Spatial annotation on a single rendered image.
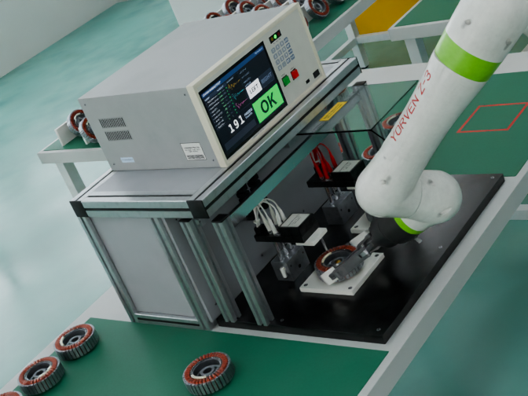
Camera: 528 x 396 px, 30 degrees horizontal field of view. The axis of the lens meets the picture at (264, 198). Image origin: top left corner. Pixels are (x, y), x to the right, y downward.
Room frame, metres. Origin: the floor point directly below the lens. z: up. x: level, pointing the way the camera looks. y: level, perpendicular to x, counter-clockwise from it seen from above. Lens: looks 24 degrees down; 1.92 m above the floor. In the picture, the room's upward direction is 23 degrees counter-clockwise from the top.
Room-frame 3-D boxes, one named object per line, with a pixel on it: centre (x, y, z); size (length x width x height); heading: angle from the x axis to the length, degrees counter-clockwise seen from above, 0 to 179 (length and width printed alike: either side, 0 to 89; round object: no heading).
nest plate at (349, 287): (2.00, -0.10, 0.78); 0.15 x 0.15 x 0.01; 45
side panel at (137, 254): (2.14, 0.33, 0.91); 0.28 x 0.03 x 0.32; 45
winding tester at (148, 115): (2.32, 0.03, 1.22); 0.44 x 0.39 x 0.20; 135
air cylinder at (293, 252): (2.10, 0.00, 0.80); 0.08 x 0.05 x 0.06; 135
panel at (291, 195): (2.27, -0.01, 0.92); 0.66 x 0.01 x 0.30; 135
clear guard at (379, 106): (2.20, -0.29, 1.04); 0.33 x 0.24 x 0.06; 45
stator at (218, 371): (1.83, 0.26, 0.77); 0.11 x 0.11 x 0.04
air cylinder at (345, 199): (2.27, -0.17, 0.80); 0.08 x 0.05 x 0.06; 135
